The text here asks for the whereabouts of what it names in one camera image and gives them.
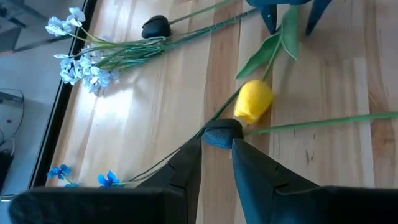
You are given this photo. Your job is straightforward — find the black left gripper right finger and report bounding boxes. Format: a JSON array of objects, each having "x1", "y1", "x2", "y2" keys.
[{"x1": 231, "y1": 138, "x2": 398, "y2": 224}]

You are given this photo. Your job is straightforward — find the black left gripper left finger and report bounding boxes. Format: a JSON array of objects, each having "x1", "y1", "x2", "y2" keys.
[{"x1": 8, "y1": 138, "x2": 203, "y2": 224}]

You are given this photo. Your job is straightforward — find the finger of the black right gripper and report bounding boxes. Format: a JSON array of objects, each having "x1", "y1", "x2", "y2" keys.
[
  {"x1": 259, "y1": 4, "x2": 278, "y2": 35},
  {"x1": 305, "y1": 0, "x2": 333, "y2": 36}
]

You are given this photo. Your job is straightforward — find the blue artificial flower spray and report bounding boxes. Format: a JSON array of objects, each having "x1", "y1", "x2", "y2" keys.
[{"x1": 46, "y1": 86, "x2": 243, "y2": 189}]

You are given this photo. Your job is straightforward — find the yellow artificial tulip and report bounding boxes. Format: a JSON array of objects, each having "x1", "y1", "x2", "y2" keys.
[{"x1": 233, "y1": 6, "x2": 301, "y2": 125}]

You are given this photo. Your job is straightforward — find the black artificial tulip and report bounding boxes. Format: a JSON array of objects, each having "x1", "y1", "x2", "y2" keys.
[
  {"x1": 201, "y1": 111, "x2": 398, "y2": 150},
  {"x1": 141, "y1": 0, "x2": 236, "y2": 40}
]

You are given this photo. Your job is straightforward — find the white artificial flower spray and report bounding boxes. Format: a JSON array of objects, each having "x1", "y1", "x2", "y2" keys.
[{"x1": 45, "y1": 6, "x2": 259, "y2": 94}]

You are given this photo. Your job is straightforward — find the black aluminium table frame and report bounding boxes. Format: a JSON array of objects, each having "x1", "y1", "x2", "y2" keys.
[{"x1": 29, "y1": 0, "x2": 100, "y2": 190}]

